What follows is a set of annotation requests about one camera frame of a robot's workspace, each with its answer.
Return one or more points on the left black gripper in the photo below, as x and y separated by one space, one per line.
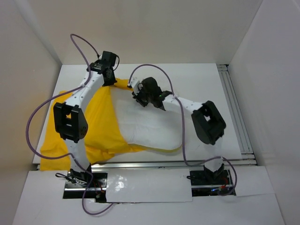
111 81

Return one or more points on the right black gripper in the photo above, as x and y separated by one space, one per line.
140 88

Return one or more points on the white pillow with yellow edge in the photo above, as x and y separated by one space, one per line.
148 126

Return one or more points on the yellow pillowcase with white print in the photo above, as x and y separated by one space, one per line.
103 140

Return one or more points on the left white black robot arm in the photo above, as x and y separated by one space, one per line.
69 119

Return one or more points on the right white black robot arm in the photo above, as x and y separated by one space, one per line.
208 123

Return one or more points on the white cover plate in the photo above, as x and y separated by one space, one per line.
148 186

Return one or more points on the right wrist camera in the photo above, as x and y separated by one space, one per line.
133 84

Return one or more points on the aluminium rail front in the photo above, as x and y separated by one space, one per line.
138 165

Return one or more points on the aluminium rail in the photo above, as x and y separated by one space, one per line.
248 156
138 165

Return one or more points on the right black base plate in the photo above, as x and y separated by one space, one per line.
201 186

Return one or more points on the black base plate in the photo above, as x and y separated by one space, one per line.
201 186
75 188

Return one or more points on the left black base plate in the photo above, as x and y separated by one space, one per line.
75 188

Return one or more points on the aluminium rail right side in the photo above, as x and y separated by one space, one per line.
248 156

